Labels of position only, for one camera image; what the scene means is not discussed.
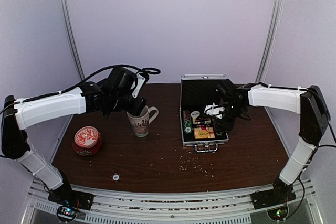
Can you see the left aluminium frame post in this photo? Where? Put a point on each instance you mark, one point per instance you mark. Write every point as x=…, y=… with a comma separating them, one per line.
x=71, y=39

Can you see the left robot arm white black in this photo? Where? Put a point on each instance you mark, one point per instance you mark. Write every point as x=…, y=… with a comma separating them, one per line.
x=119, y=91

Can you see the right aluminium frame post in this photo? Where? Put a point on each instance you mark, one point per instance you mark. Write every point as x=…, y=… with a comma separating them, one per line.
x=270, y=40

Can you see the red patterned bowl with lid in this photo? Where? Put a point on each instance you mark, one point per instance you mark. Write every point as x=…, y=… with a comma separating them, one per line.
x=87, y=141

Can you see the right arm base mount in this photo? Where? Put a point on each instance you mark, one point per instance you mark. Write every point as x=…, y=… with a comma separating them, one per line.
x=273, y=203

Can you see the aluminium poker case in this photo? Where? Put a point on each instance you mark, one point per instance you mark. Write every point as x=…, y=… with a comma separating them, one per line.
x=198, y=91

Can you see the white decorated mug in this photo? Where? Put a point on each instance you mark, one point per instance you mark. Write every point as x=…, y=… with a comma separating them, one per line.
x=141, y=124

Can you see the black red triangle all-in marker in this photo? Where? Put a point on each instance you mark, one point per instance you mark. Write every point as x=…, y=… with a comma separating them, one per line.
x=202, y=120

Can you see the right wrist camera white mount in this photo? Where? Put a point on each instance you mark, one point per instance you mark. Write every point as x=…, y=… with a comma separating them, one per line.
x=214, y=111

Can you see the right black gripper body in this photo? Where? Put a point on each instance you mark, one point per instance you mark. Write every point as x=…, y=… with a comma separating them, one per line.
x=229, y=124

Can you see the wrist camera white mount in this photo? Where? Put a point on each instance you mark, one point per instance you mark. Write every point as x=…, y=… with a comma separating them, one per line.
x=140, y=81
x=214, y=111

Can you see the yellow big blind button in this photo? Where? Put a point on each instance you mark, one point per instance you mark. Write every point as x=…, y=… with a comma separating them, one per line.
x=203, y=134

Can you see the blue yellow card deck box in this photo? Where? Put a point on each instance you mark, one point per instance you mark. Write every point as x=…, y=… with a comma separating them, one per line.
x=198, y=117

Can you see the red yellow card deck box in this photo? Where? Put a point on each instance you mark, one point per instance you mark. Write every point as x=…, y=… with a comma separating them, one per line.
x=209, y=129

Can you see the green red chip stack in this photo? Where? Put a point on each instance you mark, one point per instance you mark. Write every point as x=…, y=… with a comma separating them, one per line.
x=187, y=122

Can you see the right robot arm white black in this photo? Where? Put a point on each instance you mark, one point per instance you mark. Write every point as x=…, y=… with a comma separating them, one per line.
x=308, y=102

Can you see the white dealer button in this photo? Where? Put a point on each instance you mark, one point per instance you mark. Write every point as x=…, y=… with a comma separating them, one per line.
x=195, y=114

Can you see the aluminium frame post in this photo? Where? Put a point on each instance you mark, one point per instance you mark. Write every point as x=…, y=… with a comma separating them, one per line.
x=71, y=39
x=270, y=40

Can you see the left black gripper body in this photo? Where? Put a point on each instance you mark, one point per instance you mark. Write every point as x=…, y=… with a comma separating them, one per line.
x=135, y=109

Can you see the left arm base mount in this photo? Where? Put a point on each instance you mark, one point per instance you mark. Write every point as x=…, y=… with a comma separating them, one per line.
x=70, y=208

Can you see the poker chip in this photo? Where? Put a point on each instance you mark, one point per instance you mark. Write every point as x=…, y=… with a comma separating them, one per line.
x=115, y=177

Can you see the front aluminium rail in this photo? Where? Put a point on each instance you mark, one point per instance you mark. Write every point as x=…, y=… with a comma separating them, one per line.
x=230, y=206

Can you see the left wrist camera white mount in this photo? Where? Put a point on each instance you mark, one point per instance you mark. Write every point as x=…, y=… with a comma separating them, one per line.
x=140, y=81

